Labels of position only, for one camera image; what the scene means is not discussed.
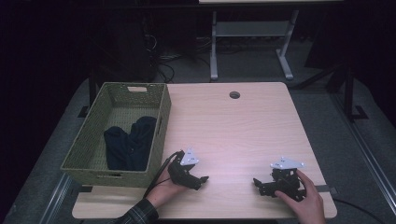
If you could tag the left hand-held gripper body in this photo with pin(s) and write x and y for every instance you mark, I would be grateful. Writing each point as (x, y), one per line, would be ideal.
(182, 174)

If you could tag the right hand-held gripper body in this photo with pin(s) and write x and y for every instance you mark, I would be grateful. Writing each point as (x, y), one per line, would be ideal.
(288, 183)

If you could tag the person's left hand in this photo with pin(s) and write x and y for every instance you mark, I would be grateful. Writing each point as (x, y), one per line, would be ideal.
(162, 191)

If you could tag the person's right hand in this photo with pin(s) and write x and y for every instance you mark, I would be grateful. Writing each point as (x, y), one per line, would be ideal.
(306, 203)

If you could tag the dark cloth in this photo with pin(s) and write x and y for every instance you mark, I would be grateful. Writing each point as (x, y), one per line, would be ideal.
(129, 146)

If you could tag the green woven basket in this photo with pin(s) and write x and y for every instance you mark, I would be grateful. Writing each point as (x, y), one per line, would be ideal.
(90, 149)

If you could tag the black metal stand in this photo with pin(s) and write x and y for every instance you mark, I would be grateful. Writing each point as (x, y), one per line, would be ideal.
(91, 90)
(348, 93)

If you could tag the metal floor rail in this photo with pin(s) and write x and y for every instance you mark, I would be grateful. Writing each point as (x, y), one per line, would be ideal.
(56, 199)
(364, 140)

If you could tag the grey metal table frame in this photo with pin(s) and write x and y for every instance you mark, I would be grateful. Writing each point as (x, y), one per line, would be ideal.
(252, 29)

